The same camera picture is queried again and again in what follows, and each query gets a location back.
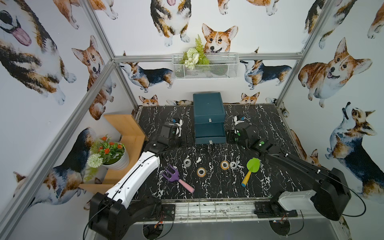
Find orange tape roll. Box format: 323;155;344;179
220;161;230;171
197;168;207;178

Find fern and white flowers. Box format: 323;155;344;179
180;35;210;70

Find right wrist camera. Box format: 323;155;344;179
234;116;245;126

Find purple toy garden fork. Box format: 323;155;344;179
161;165;195;194

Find potted red flower plant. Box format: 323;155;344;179
84;135;130;182

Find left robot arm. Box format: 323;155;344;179
85;118;188;240

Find clear tape roll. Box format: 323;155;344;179
230;162;238;170
183;158;192;168

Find white wire basket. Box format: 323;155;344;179
172;53;240;80

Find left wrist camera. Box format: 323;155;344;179
172;118;183;137

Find green toy shovel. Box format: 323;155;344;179
241;158;260;188

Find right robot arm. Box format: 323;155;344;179
226;122;351;221

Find teal drawer cabinet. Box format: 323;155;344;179
193;93;226;145

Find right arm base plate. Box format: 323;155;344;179
254;202;298;218

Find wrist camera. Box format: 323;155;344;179
172;118;183;137
234;116;245;126

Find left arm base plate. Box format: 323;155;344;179
149;204;176;222

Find wooden corner shelf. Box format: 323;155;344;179
78;113;148;194

